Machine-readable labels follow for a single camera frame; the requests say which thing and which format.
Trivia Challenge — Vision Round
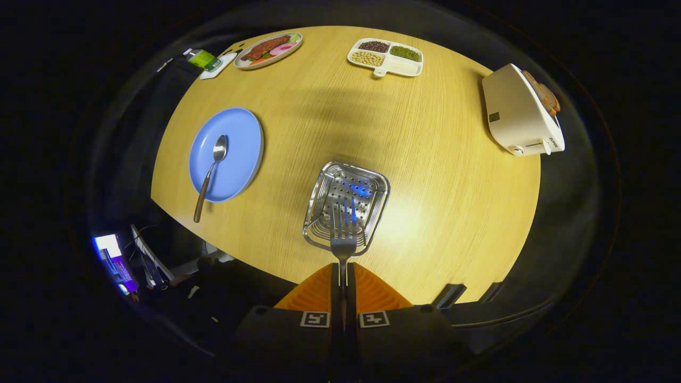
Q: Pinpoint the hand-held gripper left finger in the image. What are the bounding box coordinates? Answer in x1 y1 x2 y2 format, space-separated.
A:
234 262 345 376

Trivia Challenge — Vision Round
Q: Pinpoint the black bracket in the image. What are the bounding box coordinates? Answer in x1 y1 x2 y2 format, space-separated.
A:
479 281 505 304
432 284 468 309

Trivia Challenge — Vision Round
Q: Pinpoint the perforated metal basket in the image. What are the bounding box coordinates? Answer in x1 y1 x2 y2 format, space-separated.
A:
302 161 391 257

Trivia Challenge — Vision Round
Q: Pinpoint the toast slice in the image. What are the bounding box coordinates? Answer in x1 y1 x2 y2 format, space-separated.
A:
522 70 561 117

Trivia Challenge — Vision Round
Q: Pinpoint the metal spoon with brown handle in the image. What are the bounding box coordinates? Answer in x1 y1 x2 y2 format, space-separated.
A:
193 135 229 223

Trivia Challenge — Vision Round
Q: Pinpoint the green drink bottle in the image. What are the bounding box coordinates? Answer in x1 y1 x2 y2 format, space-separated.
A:
184 48 223 72

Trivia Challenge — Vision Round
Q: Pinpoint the open laptop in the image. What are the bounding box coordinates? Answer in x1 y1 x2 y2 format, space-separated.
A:
130 223 173 288

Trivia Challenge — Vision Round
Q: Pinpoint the white plate of food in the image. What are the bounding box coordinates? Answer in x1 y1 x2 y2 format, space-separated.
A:
234 32 303 70

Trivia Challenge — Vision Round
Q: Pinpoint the metal fork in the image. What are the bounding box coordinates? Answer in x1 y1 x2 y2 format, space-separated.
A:
330 199 358 288

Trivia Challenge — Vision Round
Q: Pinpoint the computer monitor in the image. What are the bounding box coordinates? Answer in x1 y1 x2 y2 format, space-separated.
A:
95 233 140 294

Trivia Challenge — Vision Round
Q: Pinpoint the white square coaster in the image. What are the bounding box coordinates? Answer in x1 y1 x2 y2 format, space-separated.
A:
200 52 238 80

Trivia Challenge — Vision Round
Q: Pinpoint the blue round plate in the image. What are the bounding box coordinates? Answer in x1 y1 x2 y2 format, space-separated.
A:
189 107 265 203

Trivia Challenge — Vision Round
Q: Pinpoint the white divided bean dish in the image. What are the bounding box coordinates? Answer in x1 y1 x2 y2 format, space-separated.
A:
347 38 424 78

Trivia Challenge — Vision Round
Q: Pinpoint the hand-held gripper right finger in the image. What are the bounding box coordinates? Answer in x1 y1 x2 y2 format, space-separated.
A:
346 262 470 376

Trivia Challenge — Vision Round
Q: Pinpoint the white toaster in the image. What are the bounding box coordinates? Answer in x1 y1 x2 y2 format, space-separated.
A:
482 63 566 156

